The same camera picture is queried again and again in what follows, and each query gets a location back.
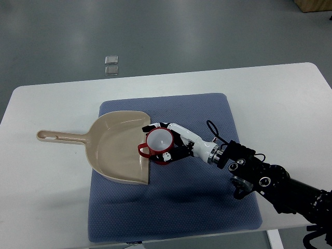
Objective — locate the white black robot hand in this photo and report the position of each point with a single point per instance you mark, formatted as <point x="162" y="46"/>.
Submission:
<point x="187" y="143"/>

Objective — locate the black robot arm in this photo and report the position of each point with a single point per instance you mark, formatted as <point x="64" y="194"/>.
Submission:
<point x="273" y="182"/>

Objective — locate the beige plastic dustpan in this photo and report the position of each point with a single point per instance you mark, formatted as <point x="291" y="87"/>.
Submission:
<point x="111" y="145"/>

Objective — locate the blue textured mat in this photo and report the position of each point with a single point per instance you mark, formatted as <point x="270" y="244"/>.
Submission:
<point x="184" y="198"/>

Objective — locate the upper metal floor plate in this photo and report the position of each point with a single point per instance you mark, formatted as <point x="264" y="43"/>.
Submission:
<point x="111" y="60"/>

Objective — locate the white table leg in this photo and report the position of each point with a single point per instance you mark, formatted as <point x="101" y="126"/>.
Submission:
<point x="275" y="239"/>

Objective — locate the wooden box corner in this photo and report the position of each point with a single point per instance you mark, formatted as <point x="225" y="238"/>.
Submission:
<point x="307" y="6"/>

